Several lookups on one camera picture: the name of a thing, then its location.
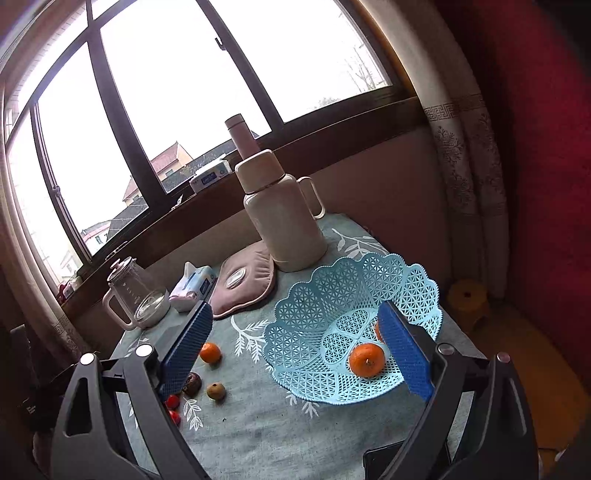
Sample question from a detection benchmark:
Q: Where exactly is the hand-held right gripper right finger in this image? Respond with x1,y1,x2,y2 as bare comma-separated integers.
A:
376,300,541,480

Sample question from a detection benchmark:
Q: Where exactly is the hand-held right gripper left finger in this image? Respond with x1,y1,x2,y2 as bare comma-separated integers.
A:
48,300,215,480

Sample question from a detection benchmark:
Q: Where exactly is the light blue plastic lattice basket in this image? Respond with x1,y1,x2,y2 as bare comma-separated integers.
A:
262,252,444,406

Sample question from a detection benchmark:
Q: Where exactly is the soft tissue pack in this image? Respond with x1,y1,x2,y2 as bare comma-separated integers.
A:
168,261,218,313

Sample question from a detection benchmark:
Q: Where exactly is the yellow plastic stool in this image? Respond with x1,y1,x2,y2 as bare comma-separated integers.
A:
445,279,491,333

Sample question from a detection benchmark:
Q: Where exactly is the pink electric hot water bag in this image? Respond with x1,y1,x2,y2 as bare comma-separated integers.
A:
210,244,278,320

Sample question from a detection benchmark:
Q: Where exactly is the grey-green leaf print tablecloth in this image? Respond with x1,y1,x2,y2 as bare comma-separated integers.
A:
106,213,490,480

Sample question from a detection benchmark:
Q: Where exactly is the cream thermos jug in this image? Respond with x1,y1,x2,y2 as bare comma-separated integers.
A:
235,149,329,273

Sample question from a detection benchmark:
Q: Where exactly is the white blue tissue box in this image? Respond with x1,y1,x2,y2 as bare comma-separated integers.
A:
189,159,233,193

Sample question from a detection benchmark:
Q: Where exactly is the brown wooden windowsill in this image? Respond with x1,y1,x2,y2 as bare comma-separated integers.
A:
60,95,430,319

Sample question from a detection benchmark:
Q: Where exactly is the pink slim bottle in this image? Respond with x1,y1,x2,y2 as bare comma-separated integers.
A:
224,113,259,160

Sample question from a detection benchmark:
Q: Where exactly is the red fabric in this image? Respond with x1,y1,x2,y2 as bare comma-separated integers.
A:
434,0,591,361

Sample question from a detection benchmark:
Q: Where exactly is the glass kettle with white handle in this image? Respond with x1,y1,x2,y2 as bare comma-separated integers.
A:
102,256,171,330

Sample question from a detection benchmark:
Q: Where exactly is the dark window frame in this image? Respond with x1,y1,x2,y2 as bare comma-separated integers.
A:
0,0,416,278

